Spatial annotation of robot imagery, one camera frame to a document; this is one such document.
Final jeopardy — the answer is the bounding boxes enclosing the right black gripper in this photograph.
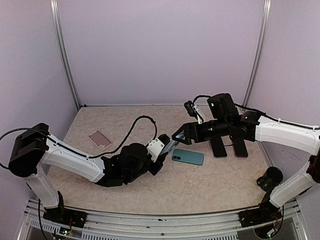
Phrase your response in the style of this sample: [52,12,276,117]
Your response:
[172,116,231,145]

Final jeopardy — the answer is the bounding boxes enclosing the light blue phone case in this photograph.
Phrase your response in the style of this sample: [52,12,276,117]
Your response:
[160,140,179,155]

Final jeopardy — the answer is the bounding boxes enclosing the teal green phone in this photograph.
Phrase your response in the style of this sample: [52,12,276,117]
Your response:
[171,148,204,166]

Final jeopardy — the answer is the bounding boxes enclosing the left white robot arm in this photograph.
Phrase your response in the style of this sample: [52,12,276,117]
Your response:
[8,123,170,223]

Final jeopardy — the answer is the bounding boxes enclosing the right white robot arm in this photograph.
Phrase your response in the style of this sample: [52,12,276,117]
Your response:
[172,93,320,222]

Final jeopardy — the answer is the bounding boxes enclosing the black phone silver edge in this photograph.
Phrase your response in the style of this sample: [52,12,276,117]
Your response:
[209,137,227,158]

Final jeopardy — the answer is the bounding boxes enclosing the pink clear phone case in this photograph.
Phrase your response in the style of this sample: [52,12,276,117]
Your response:
[88,130,113,151]

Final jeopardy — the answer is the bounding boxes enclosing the black phone red edge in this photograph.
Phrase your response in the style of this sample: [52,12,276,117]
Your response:
[232,138,249,158]

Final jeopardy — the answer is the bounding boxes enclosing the dark green mug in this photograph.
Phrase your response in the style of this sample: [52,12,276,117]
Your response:
[256,166,284,192]

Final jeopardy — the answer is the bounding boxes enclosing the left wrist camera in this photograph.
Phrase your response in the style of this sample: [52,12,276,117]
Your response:
[146,133,171,163]

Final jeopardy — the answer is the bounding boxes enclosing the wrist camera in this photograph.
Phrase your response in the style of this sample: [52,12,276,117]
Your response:
[146,133,171,163]
[183,100,206,124]

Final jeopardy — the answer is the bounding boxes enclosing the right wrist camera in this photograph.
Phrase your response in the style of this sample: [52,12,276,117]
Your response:
[183,100,206,124]

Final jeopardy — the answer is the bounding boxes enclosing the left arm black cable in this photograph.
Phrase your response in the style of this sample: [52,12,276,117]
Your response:
[0,115,158,168]

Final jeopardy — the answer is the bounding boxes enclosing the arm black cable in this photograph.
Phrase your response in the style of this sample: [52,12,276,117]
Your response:
[192,94,320,131]
[0,115,158,168]

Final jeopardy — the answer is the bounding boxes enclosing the front aluminium rail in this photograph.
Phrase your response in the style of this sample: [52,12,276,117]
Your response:
[23,198,307,240]

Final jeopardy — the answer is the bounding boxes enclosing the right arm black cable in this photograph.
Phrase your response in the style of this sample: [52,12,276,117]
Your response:
[192,94,320,131]

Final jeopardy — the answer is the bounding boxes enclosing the right aluminium frame post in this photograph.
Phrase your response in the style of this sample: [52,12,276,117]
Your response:
[242,0,272,107]

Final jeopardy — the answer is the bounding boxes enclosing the aluminium frame post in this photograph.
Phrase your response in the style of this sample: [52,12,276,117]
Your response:
[242,0,272,107]
[49,0,82,111]

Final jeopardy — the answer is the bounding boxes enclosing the left aluminium frame post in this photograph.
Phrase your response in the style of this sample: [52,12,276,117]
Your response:
[49,0,82,111]

